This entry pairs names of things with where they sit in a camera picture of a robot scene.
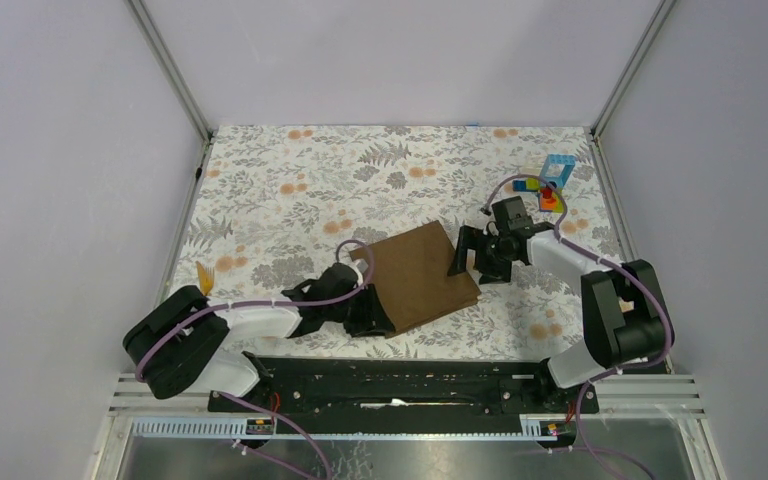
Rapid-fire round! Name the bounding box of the yellow plastic fork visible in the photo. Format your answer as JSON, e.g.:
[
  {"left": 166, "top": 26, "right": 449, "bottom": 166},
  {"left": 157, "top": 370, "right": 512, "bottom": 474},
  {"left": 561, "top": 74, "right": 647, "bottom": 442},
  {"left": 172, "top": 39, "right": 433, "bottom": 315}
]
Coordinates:
[{"left": 196, "top": 261, "right": 215, "bottom": 296}]

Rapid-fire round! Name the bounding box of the floral patterned table mat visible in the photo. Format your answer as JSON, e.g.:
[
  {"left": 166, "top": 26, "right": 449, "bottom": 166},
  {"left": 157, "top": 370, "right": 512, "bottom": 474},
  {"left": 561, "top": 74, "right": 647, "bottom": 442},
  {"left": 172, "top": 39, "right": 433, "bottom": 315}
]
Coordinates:
[{"left": 167, "top": 126, "right": 621, "bottom": 361}]

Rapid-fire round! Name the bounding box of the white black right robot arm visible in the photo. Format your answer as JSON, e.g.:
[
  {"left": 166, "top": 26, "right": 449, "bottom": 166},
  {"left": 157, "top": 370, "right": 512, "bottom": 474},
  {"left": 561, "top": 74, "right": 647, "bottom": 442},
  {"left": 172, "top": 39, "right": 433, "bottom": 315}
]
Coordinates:
[{"left": 448, "top": 197, "right": 674, "bottom": 412}]

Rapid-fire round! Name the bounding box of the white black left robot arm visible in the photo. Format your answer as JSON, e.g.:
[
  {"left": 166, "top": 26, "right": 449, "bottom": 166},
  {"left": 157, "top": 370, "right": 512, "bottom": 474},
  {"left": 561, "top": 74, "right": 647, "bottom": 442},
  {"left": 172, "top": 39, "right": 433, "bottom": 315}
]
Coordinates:
[{"left": 122, "top": 261, "right": 395, "bottom": 411}]

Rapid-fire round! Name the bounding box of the brown cloth napkin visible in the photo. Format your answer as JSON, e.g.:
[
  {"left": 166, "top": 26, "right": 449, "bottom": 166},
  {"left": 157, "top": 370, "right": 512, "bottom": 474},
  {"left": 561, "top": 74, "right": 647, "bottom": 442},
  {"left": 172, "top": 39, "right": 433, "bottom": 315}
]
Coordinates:
[{"left": 350, "top": 221, "right": 480, "bottom": 337}]

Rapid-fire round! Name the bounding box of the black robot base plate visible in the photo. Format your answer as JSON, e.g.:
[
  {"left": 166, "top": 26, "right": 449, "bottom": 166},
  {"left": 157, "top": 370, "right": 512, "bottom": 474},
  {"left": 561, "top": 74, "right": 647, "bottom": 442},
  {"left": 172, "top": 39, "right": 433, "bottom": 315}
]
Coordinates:
[{"left": 207, "top": 357, "right": 599, "bottom": 436}]

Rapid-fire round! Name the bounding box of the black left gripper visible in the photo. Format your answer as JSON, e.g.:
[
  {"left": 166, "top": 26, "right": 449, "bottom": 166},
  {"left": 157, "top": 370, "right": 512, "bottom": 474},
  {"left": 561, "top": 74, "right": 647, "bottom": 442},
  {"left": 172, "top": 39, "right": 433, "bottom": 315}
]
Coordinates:
[{"left": 324, "top": 282, "right": 395, "bottom": 337}]

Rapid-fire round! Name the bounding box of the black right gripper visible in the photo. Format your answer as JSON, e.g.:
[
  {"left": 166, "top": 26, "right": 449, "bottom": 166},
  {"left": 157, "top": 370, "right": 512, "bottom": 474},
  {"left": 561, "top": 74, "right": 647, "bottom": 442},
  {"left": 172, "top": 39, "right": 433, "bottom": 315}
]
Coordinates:
[{"left": 447, "top": 225, "right": 516, "bottom": 286}]

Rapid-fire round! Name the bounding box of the colourful toy block structure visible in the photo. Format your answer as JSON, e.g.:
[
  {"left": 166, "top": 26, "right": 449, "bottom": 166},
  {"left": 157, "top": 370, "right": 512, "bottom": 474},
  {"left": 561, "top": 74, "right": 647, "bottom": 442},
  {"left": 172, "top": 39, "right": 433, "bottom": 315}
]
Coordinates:
[{"left": 512, "top": 153, "right": 577, "bottom": 213}]

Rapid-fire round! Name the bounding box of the white slotted cable duct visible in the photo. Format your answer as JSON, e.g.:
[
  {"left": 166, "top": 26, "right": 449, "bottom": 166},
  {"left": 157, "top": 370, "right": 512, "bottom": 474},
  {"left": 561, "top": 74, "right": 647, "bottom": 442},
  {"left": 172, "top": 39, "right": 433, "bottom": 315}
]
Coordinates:
[{"left": 132, "top": 414, "right": 577, "bottom": 443}]

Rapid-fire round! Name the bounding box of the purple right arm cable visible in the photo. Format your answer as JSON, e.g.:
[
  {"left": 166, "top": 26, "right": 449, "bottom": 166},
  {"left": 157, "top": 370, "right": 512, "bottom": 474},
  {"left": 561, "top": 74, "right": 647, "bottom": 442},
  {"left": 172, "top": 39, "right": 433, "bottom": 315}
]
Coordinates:
[{"left": 481, "top": 173, "right": 677, "bottom": 480}]

